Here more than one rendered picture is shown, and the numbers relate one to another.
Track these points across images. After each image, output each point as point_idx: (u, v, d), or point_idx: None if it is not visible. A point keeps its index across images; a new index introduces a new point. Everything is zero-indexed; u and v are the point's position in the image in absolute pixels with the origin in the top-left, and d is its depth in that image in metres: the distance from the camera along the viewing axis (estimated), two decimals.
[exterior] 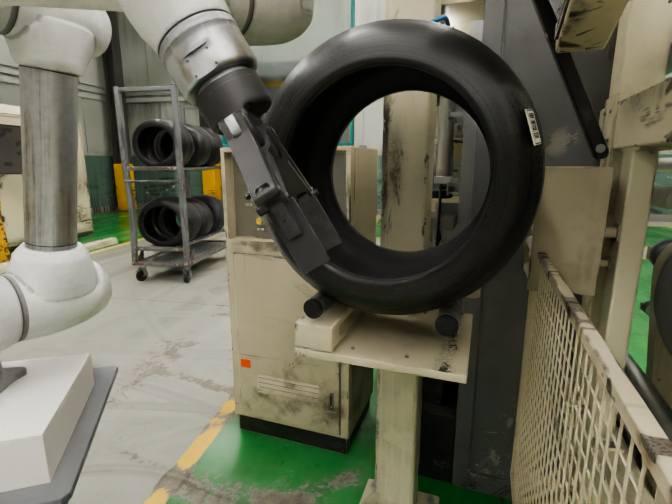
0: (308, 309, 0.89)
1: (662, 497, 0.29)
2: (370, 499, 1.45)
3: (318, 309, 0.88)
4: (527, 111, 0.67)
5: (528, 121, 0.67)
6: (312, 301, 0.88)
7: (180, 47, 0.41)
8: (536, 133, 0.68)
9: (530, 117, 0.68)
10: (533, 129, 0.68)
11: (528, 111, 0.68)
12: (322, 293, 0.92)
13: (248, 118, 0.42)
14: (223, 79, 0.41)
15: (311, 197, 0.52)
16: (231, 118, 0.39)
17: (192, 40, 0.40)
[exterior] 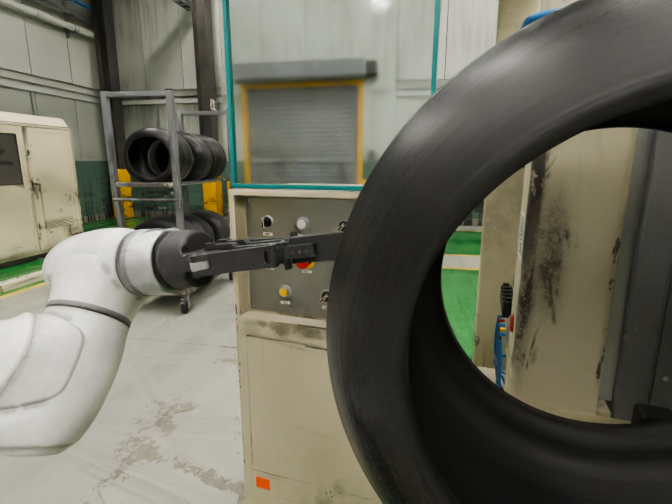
0: None
1: None
2: None
3: None
4: None
5: None
6: None
7: None
8: None
9: None
10: None
11: None
12: None
13: None
14: None
15: (295, 258, 0.48)
16: None
17: None
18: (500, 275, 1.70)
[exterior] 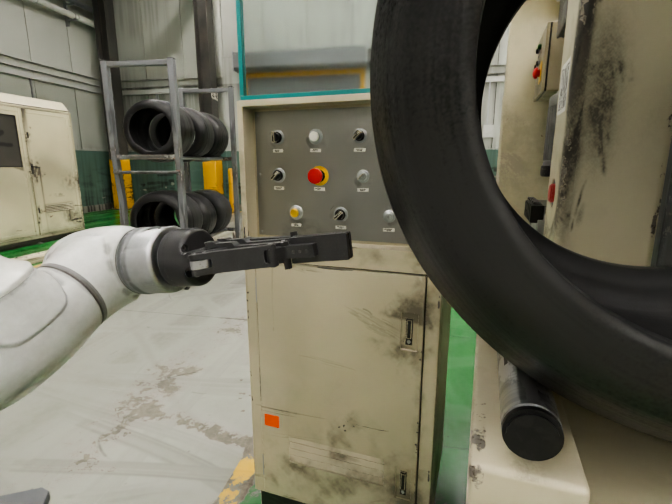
0: (524, 442, 0.32)
1: None
2: None
3: (548, 426, 0.31)
4: None
5: None
6: (516, 419, 0.32)
7: None
8: None
9: None
10: None
11: None
12: (513, 382, 0.36)
13: None
14: None
15: (295, 258, 0.48)
16: None
17: None
18: None
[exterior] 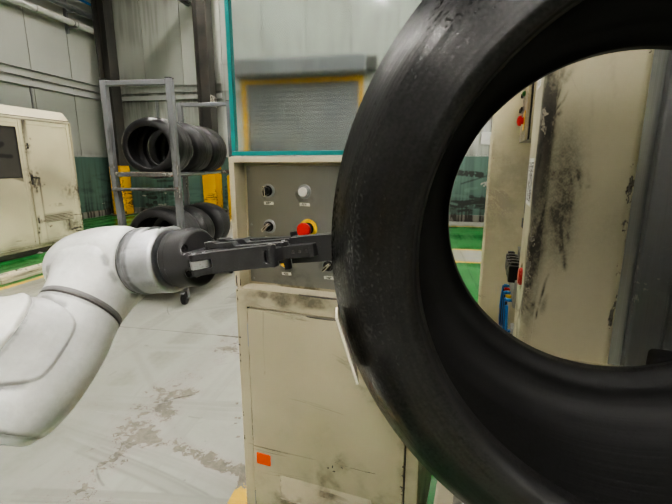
0: None
1: None
2: None
3: None
4: (354, 379, 0.35)
5: (350, 362, 0.35)
6: None
7: None
8: (341, 331, 0.36)
9: (353, 360, 0.37)
10: (346, 339, 0.36)
11: (356, 370, 0.37)
12: None
13: None
14: None
15: (295, 258, 0.48)
16: None
17: None
18: (503, 254, 1.68)
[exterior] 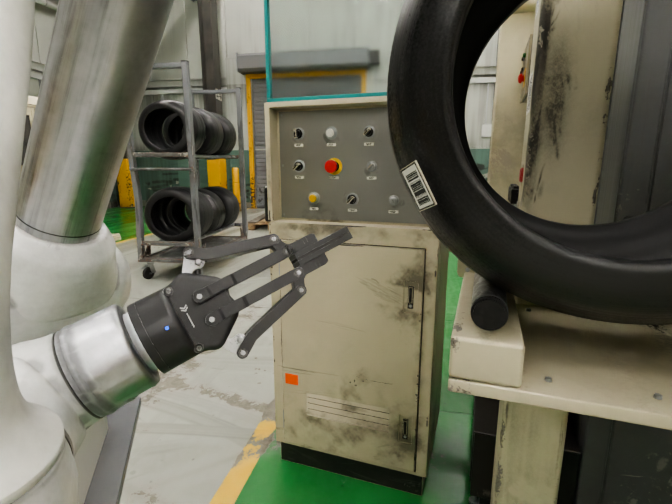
0: (494, 318, 0.51)
1: None
2: None
3: (478, 307, 0.51)
4: (433, 202, 0.50)
5: (429, 189, 0.50)
6: (479, 324, 0.52)
7: None
8: (412, 179, 0.52)
9: (423, 198, 0.52)
10: (417, 182, 0.52)
11: (427, 204, 0.52)
12: None
13: (211, 346, 0.41)
14: (167, 371, 0.39)
15: (296, 259, 0.44)
16: (247, 354, 0.42)
17: (126, 403, 0.38)
18: None
